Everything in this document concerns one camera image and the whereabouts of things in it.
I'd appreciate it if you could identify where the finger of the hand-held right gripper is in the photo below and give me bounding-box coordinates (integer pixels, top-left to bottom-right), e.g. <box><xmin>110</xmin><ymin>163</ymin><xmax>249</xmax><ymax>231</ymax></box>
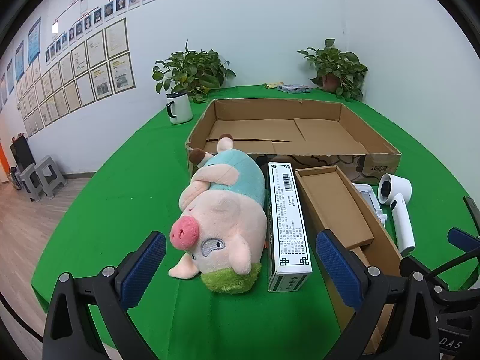
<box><xmin>464</xmin><ymin>196</ymin><xmax>480</xmax><ymax>229</ymax></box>
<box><xmin>448</xmin><ymin>227</ymin><xmax>480</xmax><ymax>256</ymax></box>

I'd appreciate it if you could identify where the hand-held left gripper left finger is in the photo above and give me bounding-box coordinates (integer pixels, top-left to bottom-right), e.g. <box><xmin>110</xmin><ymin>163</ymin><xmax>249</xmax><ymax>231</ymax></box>
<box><xmin>42</xmin><ymin>230</ymin><xmax>167</xmax><ymax>360</ymax></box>

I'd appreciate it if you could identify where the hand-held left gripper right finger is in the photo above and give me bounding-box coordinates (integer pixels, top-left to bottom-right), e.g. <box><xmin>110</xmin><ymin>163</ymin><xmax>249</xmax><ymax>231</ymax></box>
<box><xmin>316</xmin><ymin>229</ymin><xmax>439</xmax><ymax>360</ymax></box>

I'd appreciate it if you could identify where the narrow cardboard box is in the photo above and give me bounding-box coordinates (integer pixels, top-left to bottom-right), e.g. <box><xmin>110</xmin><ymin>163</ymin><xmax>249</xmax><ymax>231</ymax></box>
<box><xmin>293</xmin><ymin>166</ymin><xmax>404</xmax><ymax>353</ymax></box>

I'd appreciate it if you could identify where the long white green box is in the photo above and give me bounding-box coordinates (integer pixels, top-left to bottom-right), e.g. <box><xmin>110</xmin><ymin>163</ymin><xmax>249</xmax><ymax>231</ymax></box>
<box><xmin>267</xmin><ymin>161</ymin><xmax>314</xmax><ymax>293</ymax></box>

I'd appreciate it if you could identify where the white hair dryer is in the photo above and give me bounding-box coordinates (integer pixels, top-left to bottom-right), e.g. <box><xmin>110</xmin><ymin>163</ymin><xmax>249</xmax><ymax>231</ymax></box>
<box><xmin>377</xmin><ymin>174</ymin><xmax>416</xmax><ymax>256</ymax></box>

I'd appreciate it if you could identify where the pink pig plush toy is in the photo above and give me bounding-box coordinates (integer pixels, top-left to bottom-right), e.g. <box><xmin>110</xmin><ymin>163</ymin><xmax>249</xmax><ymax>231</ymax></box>
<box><xmin>168</xmin><ymin>137</ymin><xmax>268</xmax><ymax>295</ymax></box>

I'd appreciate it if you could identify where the large shallow cardboard box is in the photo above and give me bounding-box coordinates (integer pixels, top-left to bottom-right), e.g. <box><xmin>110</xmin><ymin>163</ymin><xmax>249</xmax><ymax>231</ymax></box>
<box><xmin>185</xmin><ymin>98</ymin><xmax>402</xmax><ymax>186</ymax></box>

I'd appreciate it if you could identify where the green tablecloth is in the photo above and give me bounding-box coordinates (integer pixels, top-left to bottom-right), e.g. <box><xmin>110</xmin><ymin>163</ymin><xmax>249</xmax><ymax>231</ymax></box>
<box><xmin>30</xmin><ymin>84</ymin><xmax>480</xmax><ymax>360</ymax></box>

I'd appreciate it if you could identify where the grey plastic stool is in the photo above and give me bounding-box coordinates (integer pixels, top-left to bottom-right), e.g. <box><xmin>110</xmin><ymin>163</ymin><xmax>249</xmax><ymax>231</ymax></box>
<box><xmin>19</xmin><ymin>164</ymin><xmax>42</xmax><ymax>202</ymax></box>
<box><xmin>34</xmin><ymin>155</ymin><xmax>68</xmax><ymax>199</ymax></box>

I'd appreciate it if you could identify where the black cabinet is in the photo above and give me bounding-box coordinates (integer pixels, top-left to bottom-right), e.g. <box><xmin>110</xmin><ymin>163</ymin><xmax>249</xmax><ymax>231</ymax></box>
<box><xmin>9</xmin><ymin>134</ymin><xmax>35</xmax><ymax>173</ymax></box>

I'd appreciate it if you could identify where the orange panel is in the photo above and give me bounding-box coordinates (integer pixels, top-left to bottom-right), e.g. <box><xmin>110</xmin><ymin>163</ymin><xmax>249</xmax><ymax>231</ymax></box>
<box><xmin>0</xmin><ymin>142</ymin><xmax>12</xmax><ymax>184</ymax></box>

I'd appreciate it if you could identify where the patterned tissue packet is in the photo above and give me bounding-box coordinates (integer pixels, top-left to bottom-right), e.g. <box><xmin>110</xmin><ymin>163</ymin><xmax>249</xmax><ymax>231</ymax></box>
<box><xmin>277</xmin><ymin>83</ymin><xmax>312</xmax><ymax>94</ymax></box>

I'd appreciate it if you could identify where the green plant in brown pot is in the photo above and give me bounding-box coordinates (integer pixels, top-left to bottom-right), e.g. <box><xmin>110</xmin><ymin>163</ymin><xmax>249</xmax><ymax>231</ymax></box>
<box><xmin>297</xmin><ymin>38</ymin><xmax>369</xmax><ymax>102</ymax></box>

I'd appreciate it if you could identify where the bushy green potted plant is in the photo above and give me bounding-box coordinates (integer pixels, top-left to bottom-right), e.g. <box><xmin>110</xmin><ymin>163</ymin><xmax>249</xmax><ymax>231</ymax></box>
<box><xmin>152</xmin><ymin>39</ymin><xmax>237</xmax><ymax>104</ymax></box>

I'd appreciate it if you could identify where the row of portrait photos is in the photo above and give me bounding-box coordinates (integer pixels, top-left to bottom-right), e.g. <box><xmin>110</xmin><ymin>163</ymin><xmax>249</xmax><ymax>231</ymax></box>
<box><xmin>45</xmin><ymin>0</ymin><xmax>227</xmax><ymax>64</ymax></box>

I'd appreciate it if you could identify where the white mug with black handle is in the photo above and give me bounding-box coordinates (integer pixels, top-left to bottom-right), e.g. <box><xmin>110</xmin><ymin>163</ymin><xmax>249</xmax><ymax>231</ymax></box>
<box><xmin>166</xmin><ymin>92</ymin><xmax>194</xmax><ymax>124</ymax></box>

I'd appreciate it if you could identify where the wall of framed certificates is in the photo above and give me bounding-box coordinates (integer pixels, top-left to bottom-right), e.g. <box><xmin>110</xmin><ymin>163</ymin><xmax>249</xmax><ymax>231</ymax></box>
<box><xmin>0</xmin><ymin>18</ymin><xmax>136</xmax><ymax>137</ymax></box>

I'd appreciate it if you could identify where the tall blue wall poster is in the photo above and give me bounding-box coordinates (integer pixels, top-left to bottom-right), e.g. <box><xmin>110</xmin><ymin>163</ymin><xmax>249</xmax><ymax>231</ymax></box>
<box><xmin>28</xmin><ymin>17</ymin><xmax>41</xmax><ymax>64</ymax></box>

